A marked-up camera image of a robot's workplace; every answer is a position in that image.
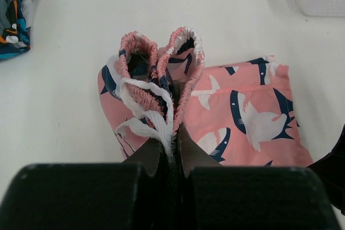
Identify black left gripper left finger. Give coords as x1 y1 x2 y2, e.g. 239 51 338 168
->
1 139 167 229

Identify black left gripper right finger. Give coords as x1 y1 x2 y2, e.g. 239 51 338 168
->
177 126 340 229

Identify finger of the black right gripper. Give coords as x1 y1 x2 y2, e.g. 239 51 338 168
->
309 127 345 210

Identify pink white patterned shorts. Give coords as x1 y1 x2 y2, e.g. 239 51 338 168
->
98 26 313 167

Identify blue orange patterned shorts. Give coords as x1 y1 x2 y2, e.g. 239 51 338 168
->
1 18 31 61

